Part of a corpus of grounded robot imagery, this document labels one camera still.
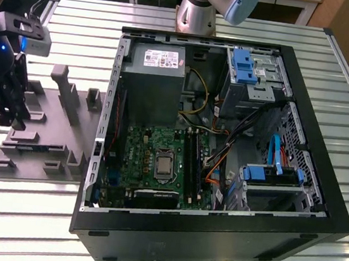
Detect black RAM slot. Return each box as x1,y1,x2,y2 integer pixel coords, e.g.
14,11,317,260
176,127,202,204

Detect installed RAM stick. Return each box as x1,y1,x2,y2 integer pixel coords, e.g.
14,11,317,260
188,132,209,202

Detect grey parts rack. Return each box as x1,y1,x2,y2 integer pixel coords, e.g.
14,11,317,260
0,58,111,191

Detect blue VGA port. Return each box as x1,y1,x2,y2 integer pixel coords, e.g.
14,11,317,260
89,188,102,207

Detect grey power supply unit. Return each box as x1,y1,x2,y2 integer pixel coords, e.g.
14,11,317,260
113,38,191,131

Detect blue port connector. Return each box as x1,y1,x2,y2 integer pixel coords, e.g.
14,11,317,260
107,167,121,186

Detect green motherboard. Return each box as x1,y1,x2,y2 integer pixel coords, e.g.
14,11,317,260
98,118,224,221

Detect silver CPU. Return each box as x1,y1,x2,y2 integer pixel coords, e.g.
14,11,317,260
155,156,175,175

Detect black CPU socket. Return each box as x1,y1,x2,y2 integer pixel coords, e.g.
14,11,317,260
149,146,181,188

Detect black graphics card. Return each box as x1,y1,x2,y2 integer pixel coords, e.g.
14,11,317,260
131,185,181,214

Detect black open PC case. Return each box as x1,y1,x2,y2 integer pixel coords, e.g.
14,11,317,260
65,21,349,261

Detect metal drive cage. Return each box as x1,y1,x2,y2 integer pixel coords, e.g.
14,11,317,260
217,46,298,126

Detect blue disk carrier with disk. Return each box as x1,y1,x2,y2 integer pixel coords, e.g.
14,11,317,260
240,162,305,189

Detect metal disk bay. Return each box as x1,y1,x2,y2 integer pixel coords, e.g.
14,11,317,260
233,162,320,220

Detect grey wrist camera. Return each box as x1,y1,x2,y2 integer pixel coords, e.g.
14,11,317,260
0,10,55,58

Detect red wire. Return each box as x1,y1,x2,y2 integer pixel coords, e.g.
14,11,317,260
109,88,127,158

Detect yellow power wires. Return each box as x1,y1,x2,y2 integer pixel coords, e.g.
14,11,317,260
177,67,214,124

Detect orange wire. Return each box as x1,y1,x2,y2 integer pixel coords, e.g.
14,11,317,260
204,140,235,188

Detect blue data wire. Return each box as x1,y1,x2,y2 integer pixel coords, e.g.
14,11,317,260
266,133,288,176

